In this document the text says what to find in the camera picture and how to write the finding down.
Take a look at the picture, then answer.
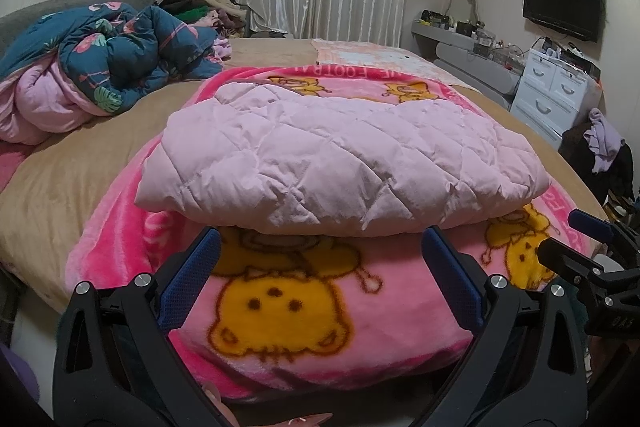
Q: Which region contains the bed with beige sheet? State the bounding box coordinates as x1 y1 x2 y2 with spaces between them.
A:
0 37 608 308

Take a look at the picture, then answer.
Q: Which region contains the purple cloth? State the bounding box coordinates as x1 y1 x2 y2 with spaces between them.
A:
0 342 39 400

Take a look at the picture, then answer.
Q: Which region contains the clutter of small electronics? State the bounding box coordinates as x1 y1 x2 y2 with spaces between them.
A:
420 9 526 68

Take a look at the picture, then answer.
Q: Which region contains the pile of clothes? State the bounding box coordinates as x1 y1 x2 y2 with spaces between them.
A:
159 0 251 38

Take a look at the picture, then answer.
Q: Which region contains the purple garment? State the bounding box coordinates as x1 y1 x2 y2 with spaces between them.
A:
584 108 626 174

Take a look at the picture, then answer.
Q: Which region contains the person's left hand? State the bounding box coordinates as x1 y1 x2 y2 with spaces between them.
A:
202 382 333 427

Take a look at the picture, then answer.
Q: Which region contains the pink quilted jacket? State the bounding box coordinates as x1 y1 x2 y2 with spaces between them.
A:
135 83 553 238

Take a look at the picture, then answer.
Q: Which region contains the light pink patterned sheet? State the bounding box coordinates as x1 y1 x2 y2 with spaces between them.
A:
310 38 436 80

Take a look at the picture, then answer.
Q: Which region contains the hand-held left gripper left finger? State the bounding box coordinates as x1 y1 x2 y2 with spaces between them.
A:
52 227 236 427

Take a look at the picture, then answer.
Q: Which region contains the black television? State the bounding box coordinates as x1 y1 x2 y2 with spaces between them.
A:
522 0 602 42

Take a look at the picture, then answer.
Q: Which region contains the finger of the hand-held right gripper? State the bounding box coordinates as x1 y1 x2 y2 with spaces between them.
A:
567 208 640 254
537 237 609 291

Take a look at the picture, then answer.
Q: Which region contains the white drawer cabinet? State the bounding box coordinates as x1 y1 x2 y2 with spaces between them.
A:
510 38 603 148

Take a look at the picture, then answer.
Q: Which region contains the blue floral duvet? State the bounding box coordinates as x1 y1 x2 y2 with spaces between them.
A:
0 0 231 145

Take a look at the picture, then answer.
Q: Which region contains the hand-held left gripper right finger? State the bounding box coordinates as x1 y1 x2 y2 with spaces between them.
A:
421 226 588 427

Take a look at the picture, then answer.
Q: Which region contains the pink printed blanket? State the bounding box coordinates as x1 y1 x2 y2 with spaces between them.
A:
65 64 601 400

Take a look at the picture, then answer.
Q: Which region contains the dark clothes heap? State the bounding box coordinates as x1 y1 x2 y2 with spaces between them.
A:
557 122 636 208

